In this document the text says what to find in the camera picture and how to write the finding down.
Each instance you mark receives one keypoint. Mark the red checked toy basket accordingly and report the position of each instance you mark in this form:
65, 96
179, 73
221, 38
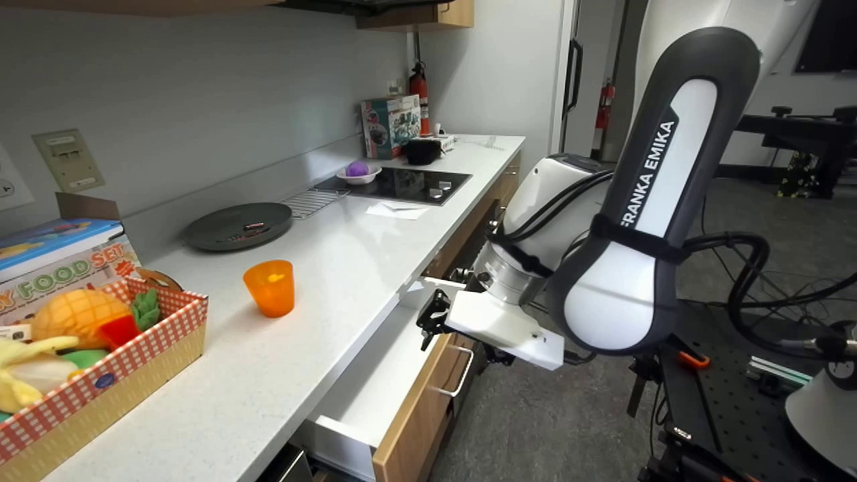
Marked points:
115, 393

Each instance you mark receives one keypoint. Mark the black round stove plate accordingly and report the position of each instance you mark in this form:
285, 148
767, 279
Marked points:
234, 229

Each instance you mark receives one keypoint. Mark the small white plate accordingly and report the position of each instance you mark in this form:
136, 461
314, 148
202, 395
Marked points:
358, 181

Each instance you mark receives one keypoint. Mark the orange clamp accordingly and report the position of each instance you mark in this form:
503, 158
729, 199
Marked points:
693, 361

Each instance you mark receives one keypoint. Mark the white wall outlet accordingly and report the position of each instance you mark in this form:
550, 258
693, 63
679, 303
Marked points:
8, 184

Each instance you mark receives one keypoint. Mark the light green toy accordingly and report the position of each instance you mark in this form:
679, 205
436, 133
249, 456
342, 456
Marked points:
83, 361

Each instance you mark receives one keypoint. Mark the beige wall sign plate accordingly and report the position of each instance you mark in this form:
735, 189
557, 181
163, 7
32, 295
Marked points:
68, 161

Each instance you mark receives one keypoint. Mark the yellow banana toy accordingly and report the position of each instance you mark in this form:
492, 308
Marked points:
36, 350

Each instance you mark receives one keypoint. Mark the teal and white tool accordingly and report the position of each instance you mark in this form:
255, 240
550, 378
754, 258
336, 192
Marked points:
776, 370

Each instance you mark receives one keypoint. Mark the wooden upper cabinet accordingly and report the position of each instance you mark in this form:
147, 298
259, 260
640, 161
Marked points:
411, 13

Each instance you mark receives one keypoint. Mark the purple toy item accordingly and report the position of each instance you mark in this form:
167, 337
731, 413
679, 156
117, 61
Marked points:
356, 169

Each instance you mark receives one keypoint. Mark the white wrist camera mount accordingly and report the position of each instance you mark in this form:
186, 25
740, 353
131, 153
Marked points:
503, 331

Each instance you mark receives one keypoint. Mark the black monitor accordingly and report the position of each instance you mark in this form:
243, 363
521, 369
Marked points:
830, 37

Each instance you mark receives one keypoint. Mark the grey door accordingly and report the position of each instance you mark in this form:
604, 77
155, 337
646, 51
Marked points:
618, 55

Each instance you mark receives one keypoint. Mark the red toy vegetable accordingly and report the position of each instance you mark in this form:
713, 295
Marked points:
117, 334

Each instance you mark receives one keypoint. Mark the stainless dishwasher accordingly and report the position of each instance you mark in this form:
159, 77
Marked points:
285, 466

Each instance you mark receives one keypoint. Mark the black desk with equipment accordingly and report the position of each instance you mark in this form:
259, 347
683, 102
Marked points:
803, 144

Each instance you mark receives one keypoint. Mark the black glass cooktop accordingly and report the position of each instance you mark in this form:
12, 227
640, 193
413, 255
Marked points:
397, 187

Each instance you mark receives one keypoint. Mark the blue toy food box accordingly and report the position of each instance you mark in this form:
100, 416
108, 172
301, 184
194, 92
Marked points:
55, 258

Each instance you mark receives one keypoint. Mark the white refrigerator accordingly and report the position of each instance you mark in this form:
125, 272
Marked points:
499, 81

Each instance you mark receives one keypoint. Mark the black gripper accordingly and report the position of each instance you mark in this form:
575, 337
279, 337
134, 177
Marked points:
467, 279

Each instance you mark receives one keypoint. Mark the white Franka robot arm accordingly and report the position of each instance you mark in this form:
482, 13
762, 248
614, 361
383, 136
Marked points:
660, 177

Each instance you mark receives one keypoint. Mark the black built-in oven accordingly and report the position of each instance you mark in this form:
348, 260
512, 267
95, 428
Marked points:
472, 243

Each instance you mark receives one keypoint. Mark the orange plastic cup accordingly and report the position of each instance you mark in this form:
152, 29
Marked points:
267, 288

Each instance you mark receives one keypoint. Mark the wooden front white drawer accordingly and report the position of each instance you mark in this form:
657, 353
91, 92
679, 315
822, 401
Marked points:
383, 393

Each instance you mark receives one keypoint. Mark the yellow pineapple toy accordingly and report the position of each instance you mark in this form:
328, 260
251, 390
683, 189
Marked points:
77, 315

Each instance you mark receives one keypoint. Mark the wooden panel above oven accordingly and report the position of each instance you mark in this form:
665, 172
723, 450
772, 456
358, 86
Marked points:
464, 223

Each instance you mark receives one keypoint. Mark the small black box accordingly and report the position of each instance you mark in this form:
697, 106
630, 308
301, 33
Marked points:
421, 152

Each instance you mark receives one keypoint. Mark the white dome-shaped object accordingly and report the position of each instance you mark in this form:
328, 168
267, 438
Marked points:
826, 425

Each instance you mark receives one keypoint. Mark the yellow corn toy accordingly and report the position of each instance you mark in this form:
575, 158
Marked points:
17, 393

